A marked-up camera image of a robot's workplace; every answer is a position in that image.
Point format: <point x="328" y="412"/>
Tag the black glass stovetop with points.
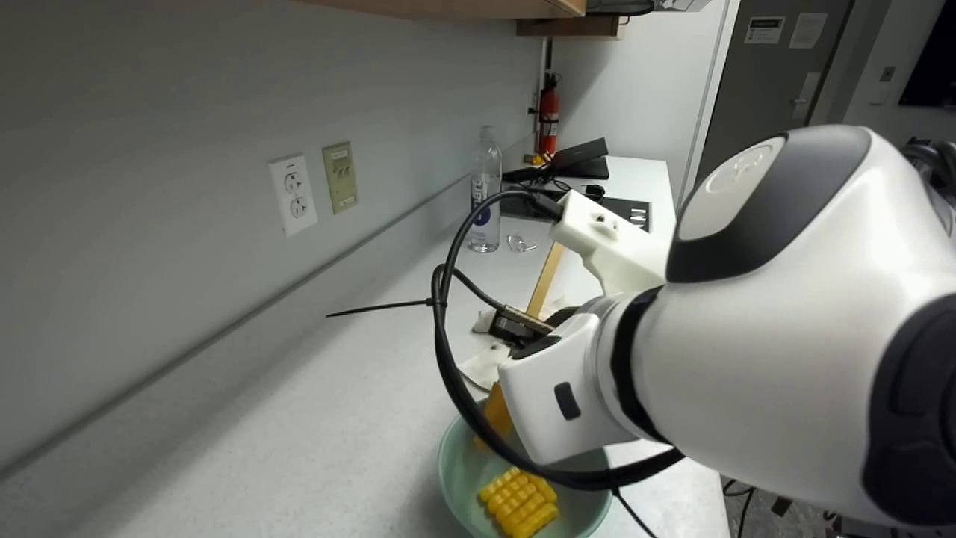
<point x="631" y="214"/>

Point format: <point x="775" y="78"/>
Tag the clear plastic wrapper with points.
<point x="516" y="244"/>

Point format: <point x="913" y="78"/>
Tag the white paper notice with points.
<point x="807" y="32"/>
<point x="766" y="32"/>

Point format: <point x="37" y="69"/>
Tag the beige wall switch plate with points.
<point x="340" y="177"/>

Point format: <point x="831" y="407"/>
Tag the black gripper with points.
<point x="525" y="334"/>

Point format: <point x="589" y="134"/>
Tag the red fire extinguisher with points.
<point x="549" y="105"/>

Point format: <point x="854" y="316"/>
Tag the black wedge-shaped device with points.
<point x="577" y="159"/>

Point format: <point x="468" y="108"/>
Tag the gray door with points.
<point x="766" y="92"/>

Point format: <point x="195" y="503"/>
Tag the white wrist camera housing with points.
<point x="609" y="244"/>

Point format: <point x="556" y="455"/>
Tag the white wall power outlet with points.
<point x="294" y="195"/>

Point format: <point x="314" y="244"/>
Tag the light blue-green bowl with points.
<point x="459" y="479"/>

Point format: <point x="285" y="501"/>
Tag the clear plastic water bottle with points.
<point x="485" y="159"/>

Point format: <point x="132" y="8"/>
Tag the yellow toy corn piece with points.
<point x="518" y="503"/>

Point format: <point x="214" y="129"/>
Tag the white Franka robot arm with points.
<point x="797" y="349"/>

